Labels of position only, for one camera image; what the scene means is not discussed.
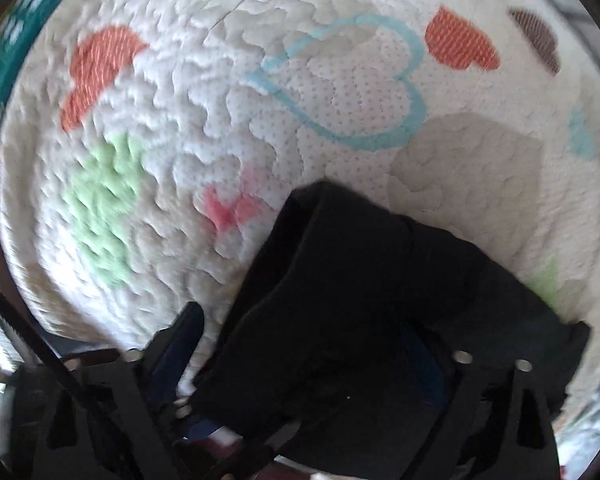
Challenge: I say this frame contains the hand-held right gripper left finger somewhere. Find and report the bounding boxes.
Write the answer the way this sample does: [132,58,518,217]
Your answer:
[10,301,206,480]

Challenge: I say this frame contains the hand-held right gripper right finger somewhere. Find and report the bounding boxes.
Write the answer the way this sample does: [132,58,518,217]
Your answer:
[405,330,561,480]

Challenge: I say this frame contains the black pants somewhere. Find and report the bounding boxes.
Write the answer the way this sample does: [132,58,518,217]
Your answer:
[192,180,592,478]

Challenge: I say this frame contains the white heart-print quilt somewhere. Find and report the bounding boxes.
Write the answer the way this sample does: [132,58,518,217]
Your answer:
[0,0,600,441]

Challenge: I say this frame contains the black cable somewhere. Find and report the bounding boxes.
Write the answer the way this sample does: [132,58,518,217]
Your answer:
[0,275,131,461]

